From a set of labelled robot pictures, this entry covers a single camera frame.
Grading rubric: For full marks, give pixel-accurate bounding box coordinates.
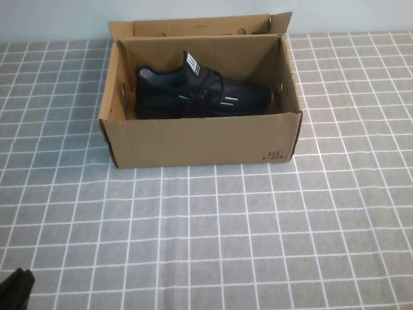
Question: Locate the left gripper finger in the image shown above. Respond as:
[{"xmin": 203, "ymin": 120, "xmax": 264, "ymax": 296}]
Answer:
[
  {"xmin": 0, "ymin": 269, "xmax": 21, "ymax": 310},
  {"xmin": 10, "ymin": 268, "xmax": 35, "ymax": 310}
]

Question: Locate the black mesh sneaker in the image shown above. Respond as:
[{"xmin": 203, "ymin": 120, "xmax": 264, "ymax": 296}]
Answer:
[{"xmin": 135, "ymin": 50, "xmax": 273, "ymax": 120}]

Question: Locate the brown cardboard shoe box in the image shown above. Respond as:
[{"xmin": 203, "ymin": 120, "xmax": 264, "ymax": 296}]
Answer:
[{"xmin": 97, "ymin": 12, "xmax": 304, "ymax": 169}]

